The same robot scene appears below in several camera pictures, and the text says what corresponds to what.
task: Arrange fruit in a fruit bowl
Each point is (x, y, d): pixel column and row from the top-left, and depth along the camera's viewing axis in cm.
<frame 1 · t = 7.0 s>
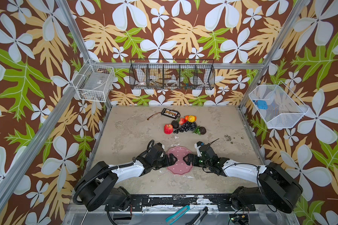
left hand: (173, 159, 86), fingers open
right hand: (186, 159, 87), fingers open
red apple: (168, 129, 100), point 6 cm above the table
yellow lemon: (191, 118, 106), point 7 cm above the table
dark grape bunch: (187, 126, 104), point 5 cm above the table
dark avocado: (175, 123, 106), point 4 cm above the table
red strawberry: (182, 121, 107), point 5 cm above the table
black tray with items: (170, 113, 117), on the table
blue object in basket: (262, 104, 88), point 27 cm above the table
brown stick: (148, 118, 113), on the table

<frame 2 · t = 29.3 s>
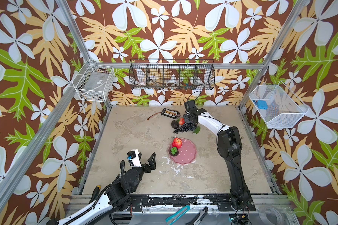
left hand: (149, 153, 77), fingers open
right hand: (189, 116, 104), fingers open
red apple: (177, 142, 92), point 7 cm above the table
pink dotted plate: (187, 153, 94), on the table
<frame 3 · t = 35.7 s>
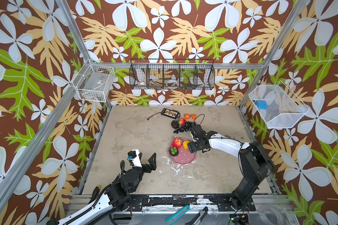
left hand: (150, 153, 77), fingers open
right hand: (194, 145, 94), fingers open
orange tangerine: (194, 116, 113), point 2 cm above the table
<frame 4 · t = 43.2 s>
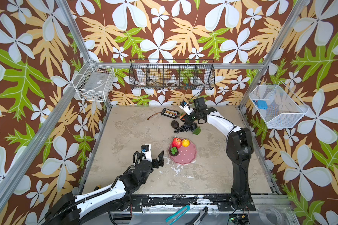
left hand: (157, 149, 81), fingers open
right hand: (183, 115, 98), fingers open
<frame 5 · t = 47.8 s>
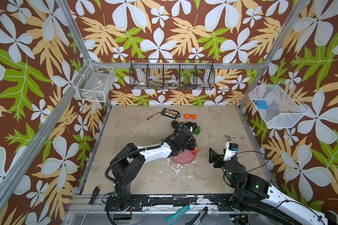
left hand: (197, 141, 86), fingers closed
right hand: (213, 150, 74), fingers open
